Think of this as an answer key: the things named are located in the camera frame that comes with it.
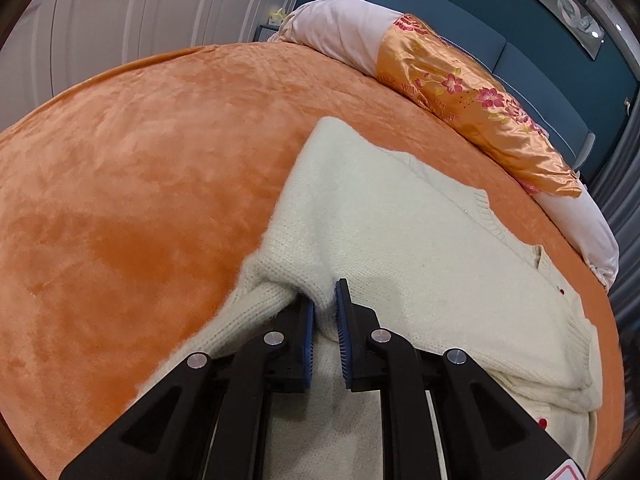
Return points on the orange plush bed blanket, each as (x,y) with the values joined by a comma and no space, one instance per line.
(125,185)

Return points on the tissue box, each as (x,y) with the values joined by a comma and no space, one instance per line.
(276,16)

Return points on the blue padded headboard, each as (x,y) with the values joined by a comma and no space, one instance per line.
(525,70)

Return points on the silver wall decoration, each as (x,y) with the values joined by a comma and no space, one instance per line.
(565,5)

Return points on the bedside table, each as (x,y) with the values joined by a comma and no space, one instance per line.
(265,32)

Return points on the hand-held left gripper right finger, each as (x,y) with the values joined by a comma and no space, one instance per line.
(343,332)

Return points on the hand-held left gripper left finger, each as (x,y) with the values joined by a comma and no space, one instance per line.
(307,342)

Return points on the cream knitted sweater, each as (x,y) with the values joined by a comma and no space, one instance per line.
(375,235)

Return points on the long pillow with floral cover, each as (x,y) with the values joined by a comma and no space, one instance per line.
(450,80)

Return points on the grey curtain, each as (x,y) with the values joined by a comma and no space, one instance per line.
(620,185)

